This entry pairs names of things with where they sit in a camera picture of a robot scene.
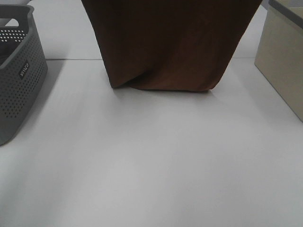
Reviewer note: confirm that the brown towel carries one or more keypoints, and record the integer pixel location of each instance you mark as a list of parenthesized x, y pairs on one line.
[(181, 45)]

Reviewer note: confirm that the beige fabric storage box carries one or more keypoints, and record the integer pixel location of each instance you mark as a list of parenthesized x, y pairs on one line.
[(280, 52)]

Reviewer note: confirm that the grey perforated plastic basket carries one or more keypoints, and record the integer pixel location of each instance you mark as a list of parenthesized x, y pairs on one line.
[(23, 68)]

